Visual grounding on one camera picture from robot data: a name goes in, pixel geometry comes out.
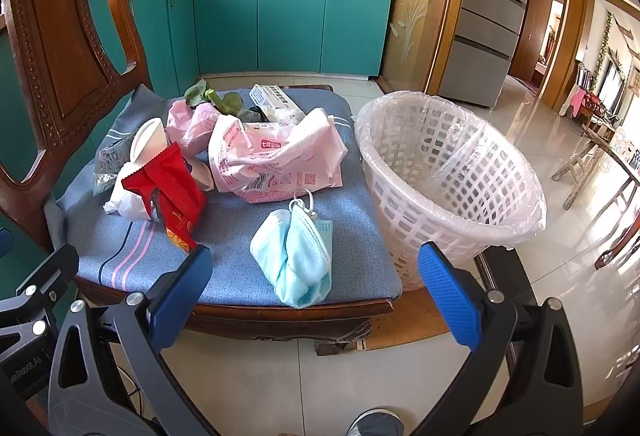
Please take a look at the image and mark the white plastic laundry basket bin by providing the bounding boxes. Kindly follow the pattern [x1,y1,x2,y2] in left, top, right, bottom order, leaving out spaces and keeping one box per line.
[355,91,547,292]

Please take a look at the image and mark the clear plastic wrapper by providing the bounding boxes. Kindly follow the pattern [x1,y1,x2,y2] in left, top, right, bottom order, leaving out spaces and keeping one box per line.
[93,133,134,195]

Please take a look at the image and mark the green vegetable leaves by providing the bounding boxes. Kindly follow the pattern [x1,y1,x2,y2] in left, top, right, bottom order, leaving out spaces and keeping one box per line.
[184,79,243,116]

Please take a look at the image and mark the blue striped seat cushion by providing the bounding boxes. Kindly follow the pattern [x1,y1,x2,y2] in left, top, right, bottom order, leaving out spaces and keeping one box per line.
[44,89,402,307]

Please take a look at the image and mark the white paper cup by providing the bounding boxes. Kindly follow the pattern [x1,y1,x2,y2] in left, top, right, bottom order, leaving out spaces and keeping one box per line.
[130,117,168,167]

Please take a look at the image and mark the red paper package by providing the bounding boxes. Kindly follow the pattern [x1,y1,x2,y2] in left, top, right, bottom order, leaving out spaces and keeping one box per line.
[122,143,207,252]

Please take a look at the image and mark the white printed carton box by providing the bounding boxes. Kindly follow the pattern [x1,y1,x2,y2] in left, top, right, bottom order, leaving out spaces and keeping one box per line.
[250,84,306,126]

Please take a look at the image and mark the dark wooden chair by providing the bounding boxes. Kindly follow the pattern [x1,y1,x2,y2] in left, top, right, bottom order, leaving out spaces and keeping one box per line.
[1,0,394,356]

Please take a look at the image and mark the white tissue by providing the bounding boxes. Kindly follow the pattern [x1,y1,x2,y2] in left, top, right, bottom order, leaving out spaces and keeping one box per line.
[103,162,150,221]

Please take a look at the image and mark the small pink plastic bag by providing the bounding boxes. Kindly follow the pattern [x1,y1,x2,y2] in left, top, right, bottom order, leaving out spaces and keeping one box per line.
[165,100,220,157]

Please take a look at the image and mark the teal kitchen cabinets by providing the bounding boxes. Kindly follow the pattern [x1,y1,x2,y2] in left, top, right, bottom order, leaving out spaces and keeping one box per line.
[194,0,392,76]

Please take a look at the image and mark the silver refrigerator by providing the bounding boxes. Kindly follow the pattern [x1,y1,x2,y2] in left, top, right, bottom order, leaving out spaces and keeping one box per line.
[438,0,527,108]

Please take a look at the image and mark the light blue face mask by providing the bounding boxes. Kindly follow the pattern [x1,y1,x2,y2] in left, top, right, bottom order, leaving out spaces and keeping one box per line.
[250,189,333,309]

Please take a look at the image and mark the grey shoe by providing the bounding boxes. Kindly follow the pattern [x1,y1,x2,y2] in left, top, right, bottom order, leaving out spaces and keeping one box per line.
[345,407,405,436]

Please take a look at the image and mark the large pink plastic bag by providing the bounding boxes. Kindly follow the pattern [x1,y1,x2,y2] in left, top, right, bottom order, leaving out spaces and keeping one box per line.
[208,107,348,204]

